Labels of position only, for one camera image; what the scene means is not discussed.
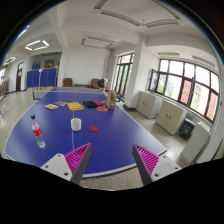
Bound clear plastic bottle red label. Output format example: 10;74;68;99
31;115;46;149

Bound white cabinet far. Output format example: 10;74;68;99
136;92;162;119

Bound large right window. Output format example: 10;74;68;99
148;59;220;122

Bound white cabinet nearest right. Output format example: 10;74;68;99
181;121;210;164

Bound red table tennis paddle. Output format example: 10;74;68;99
97;106;108;112

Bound tall middle window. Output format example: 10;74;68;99
112;53;134;96

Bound brown armchair left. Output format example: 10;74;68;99
63;78;73;87

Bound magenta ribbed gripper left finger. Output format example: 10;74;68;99
41;143;92;185

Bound brown armchair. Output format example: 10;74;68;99
91;79;99;89
63;78;73;87

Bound blue partition boards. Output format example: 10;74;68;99
26;68;57;88

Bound colourful small book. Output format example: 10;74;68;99
44;104;59;110

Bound white cabinet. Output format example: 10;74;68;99
156;101;187;135
181;121;210;164
136;92;162;119

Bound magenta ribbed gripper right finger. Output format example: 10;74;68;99
132;144;181;185

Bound black bin under window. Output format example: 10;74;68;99
179;118;195;140

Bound blue table tennis table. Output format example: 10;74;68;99
4;87;166;177

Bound small red round lid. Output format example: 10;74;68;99
89;126;99;132

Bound yellow book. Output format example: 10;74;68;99
67;102;84;111

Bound square ceiling light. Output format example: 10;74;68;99
25;40;49;51

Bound white cabinet near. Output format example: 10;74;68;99
156;101;187;135

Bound grey pink booklet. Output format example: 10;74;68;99
54;101;67;106

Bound white plastic cup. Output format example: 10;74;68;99
71;118;82;131

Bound person in dark top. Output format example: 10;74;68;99
97;78;109;92

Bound brown armchair right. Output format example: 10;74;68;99
91;79;99;89

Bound dark wooden door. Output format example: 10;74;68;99
16;62;24;91

